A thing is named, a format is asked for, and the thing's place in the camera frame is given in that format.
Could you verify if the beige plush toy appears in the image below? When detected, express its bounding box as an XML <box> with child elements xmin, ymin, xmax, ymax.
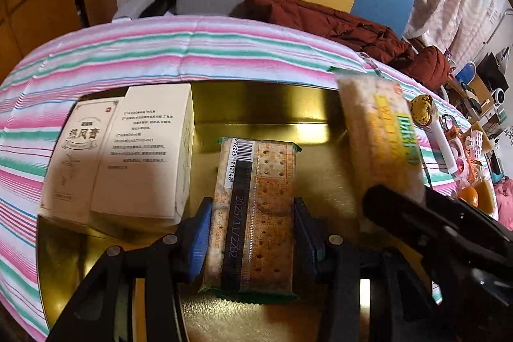
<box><xmin>410</xmin><ymin>94</ymin><xmax>458</xmax><ymax>173</ymax></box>

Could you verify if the striped blanket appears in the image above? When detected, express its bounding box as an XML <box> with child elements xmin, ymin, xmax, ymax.
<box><xmin>0</xmin><ymin>15</ymin><xmax>500</xmax><ymax>342</ymax></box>

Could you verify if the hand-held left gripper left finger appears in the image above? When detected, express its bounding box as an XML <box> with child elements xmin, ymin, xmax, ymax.
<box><xmin>48</xmin><ymin>197</ymin><xmax>214</xmax><ymax>342</ymax></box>

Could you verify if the wooden side table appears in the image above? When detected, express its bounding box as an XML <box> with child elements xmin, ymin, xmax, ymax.
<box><xmin>443</xmin><ymin>71</ymin><xmax>506</xmax><ymax>126</ymax></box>

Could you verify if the clear cracker packet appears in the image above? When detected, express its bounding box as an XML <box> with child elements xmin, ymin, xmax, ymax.
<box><xmin>196</xmin><ymin>136</ymin><xmax>302</xmax><ymax>304</ymax></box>

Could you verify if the small purple toy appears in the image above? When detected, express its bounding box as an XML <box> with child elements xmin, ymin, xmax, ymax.
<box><xmin>443</xmin><ymin>49</ymin><xmax>458</xmax><ymax>75</ymax></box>

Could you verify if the pink cloth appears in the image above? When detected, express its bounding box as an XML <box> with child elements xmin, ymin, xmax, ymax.
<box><xmin>495</xmin><ymin>177</ymin><xmax>513</xmax><ymax>224</ymax></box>

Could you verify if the white cardboard box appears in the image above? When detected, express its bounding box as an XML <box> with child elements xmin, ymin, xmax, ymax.
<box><xmin>38</xmin><ymin>83</ymin><xmax>197</xmax><ymax>227</ymax></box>

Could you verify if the gold metal tray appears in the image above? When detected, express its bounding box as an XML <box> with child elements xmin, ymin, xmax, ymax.
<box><xmin>36</xmin><ymin>81</ymin><xmax>403</xmax><ymax>342</ymax></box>

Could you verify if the orange fruit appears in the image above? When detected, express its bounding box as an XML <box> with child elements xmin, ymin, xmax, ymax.
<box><xmin>457</xmin><ymin>186</ymin><xmax>480</xmax><ymax>207</ymax></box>

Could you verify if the red-brown jacket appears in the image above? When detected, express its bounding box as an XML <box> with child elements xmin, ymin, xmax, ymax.
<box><xmin>230</xmin><ymin>0</ymin><xmax>453</xmax><ymax>91</ymax></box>

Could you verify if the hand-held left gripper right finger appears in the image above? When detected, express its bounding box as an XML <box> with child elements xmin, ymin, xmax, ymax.
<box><xmin>294</xmin><ymin>198</ymin><xmax>445</xmax><ymax>342</ymax></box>

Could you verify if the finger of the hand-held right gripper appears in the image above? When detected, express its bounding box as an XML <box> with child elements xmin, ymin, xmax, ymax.
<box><xmin>424</xmin><ymin>187</ymin><xmax>513</xmax><ymax>247</ymax></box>
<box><xmin>362</xmin><ymin>184</ymin><xmax>513</xmax><ymax>279</ymax></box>

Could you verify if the yellow snack packet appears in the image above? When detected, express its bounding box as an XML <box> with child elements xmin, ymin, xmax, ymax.
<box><xmin>334</xmin><ymin>70</ymin><xmax>426</xmax><ymax>224</ymax></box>

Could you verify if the black box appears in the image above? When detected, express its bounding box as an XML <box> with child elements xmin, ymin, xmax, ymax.
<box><xmin>476</xmin><ymin>53</ymin><xmax>510</xmax><ymax>91</ymax></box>

